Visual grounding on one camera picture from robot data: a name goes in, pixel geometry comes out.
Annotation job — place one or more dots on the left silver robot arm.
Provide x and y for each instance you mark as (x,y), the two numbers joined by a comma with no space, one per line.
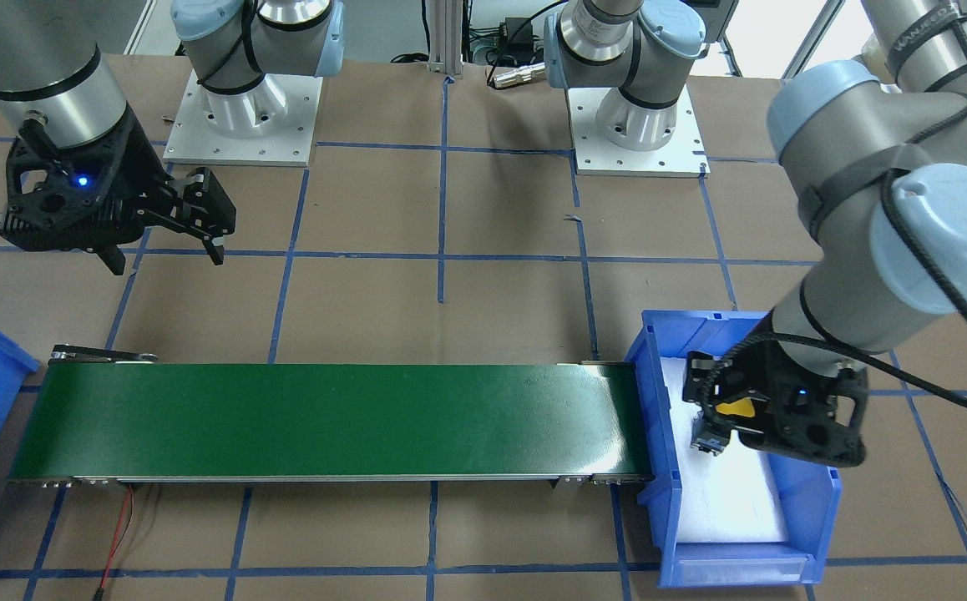
(881,185)

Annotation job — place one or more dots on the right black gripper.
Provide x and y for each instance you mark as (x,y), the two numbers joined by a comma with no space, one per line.
(127,181)

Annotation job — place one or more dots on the brown paper table cover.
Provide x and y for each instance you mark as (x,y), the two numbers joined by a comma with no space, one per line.
(441,221)

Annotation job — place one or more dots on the yellow push button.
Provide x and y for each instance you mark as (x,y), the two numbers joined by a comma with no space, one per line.
(743,408)

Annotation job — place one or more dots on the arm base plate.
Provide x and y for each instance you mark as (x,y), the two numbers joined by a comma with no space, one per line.
(271,125)
(613,137)

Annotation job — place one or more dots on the aluminium frame post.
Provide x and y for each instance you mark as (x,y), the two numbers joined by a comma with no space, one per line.
(445,25)

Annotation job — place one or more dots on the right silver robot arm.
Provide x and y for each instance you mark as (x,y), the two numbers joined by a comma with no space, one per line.
(51,67)

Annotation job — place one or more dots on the green conveyor belt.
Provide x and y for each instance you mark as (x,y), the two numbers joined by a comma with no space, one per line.
(141,421)

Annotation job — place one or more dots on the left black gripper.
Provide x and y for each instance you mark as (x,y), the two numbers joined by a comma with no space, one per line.
(707,434)

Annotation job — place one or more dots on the white foam pad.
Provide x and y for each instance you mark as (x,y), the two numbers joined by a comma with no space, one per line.
(729,498)

